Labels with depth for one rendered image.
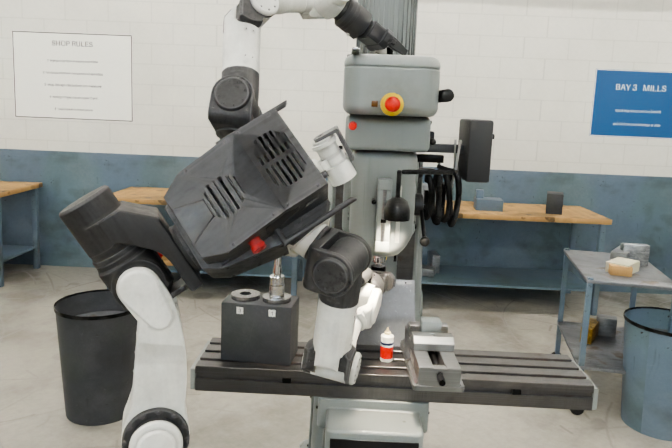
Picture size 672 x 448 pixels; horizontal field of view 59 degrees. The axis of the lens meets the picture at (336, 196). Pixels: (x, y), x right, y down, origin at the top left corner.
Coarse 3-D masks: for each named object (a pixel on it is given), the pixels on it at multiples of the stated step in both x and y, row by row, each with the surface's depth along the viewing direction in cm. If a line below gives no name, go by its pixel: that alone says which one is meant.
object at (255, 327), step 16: (224, 304) 183; (240, 304) 182; (256, 304) 182; (272, 304) 182; (288, 304) 183; (224, 320) 184; (240, 320) 183; (256, 320) 182; (272, 320) 181; (288, 320) 181; (224, 336) 184; (240, 336) 184; (256, 336) 183; (272, 336) 182; (288, 336) 181; (224, 352) 185; (240, 352) 184; (256, 352) 184; (272, 352) 183; (288, 352) 182
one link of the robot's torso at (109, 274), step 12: (132, 252) 124; (144, 252) 125; (156, 252) 132; (120, 264) 123; (132, 264) 124; (144, 264) 125; (156, 264) 126; (108, 276) 123; (168, 276) 129; (108, 288) 126; (168, 288) 129; (120, 300) 124
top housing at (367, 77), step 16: (352, 64) 158; (368, 64) 156; (384, 64) 156; (400, 64) 156; (416, 64) 156; (432, 64) 157; (352, 80) 158; (368, 80) 157; (384, 80) 157; (400, 80) 157; (416, 80) 157; (432, 80) 158; (352, 96) 159; (368, 96) 158; (416, 96) 157; (432, 96) 158; (352, 112) 160; (368, 112) 159; (400, 112) 158; (416, 112) 158; (432, 112) 160
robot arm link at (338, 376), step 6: (360, 324) 156; (354, 330) 153; (354, 336) 152; (354, 342) 150; (306, 372) 143; (312, 372) 142; (318, 372) 141; (324, 372) 140; (330, 372) 140; (336, 372) 139; (342, 372) 139; (330, 378) 141; (336, 378) 140; (342, 378) 139
